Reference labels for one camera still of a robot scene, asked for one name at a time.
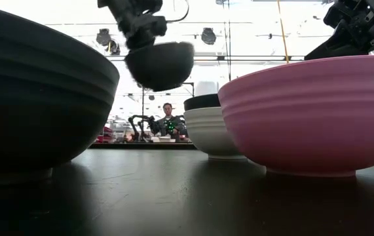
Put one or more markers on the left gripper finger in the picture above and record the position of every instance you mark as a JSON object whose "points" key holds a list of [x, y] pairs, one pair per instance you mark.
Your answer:
{"points": [[141, 43]]}

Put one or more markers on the person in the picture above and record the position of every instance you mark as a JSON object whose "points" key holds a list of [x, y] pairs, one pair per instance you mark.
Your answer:
{"points": [[170, 126]]}

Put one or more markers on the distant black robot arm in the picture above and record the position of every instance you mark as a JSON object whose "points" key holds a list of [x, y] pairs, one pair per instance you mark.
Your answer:
{"points": [[150, 123]]}

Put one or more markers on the white ribbed bowl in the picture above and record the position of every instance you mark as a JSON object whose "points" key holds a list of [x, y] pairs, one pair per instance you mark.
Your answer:
{"points": [[206, 131]]}

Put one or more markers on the pink ribbed bowl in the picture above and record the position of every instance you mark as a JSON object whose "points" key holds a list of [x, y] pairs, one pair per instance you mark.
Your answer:
{"points": [[304, 114]]}

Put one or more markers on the black aluminium table frame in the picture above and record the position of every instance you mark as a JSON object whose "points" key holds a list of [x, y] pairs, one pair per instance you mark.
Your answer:
{"points": [[141, 145]]}

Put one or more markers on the black ribbed bowl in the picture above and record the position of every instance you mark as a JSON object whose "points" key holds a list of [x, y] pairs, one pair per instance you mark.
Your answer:
{"points": [[160, 65], [201, 101], [42, 98]]}

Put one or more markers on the red storage bins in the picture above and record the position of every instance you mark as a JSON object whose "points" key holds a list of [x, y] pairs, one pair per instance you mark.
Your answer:
{"points": [[107, 135]]}

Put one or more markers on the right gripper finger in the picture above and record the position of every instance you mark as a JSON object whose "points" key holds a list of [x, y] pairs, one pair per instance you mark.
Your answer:
{"points": [[340, 47]]}

